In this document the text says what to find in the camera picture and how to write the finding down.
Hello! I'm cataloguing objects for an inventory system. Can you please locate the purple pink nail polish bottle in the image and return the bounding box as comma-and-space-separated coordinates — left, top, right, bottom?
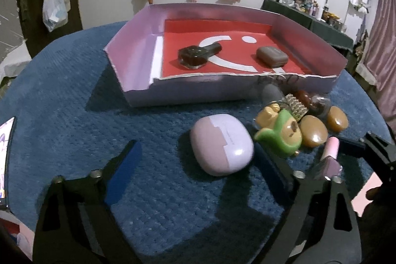
313, 137, 342, 180

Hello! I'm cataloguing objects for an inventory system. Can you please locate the orange round sponge puff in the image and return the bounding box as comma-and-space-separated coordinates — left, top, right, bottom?
299, 115, 328, 148

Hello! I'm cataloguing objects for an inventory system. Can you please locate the green yellow toy figure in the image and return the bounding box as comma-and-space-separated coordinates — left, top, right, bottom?
254, 103, 302, 158

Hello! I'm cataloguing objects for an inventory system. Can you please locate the lilac earbuds case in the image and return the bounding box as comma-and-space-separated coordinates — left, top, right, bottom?
190, 114, 254, 176

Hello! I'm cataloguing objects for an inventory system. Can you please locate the grey-brown compact case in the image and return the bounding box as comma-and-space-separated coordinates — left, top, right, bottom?
256, 46, 289, 68

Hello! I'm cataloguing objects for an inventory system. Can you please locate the black starry nail polish bottle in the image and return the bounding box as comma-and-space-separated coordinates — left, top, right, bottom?
178, 42, 222, 70

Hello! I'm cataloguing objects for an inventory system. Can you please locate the blue textured cushion cover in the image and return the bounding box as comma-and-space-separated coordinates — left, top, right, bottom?
0, 21, 387, 258

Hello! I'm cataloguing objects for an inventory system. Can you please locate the glitter filled small jar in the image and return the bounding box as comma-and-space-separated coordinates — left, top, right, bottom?
309, 95, 332, 118

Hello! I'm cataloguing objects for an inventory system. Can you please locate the dark red round stone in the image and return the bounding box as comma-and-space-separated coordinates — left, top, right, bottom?
294, 91, 314, 109

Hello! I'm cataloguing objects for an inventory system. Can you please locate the pink curtain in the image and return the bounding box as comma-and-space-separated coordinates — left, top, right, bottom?
363, 0, 395, 126

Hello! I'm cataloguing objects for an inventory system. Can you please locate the dark green covered table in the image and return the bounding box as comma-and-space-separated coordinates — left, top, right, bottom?
261, 0, 354, 54

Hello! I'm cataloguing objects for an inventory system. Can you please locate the pink red cardboard box tray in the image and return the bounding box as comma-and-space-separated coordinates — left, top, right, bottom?
105, 3, 346, 107

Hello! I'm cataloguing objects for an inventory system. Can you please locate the white plastic bag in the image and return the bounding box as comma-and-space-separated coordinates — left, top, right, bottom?
42, 0, 68, 32

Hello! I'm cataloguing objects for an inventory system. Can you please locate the dark wooden door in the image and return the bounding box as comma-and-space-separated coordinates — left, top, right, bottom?
17, 0, 83, 57

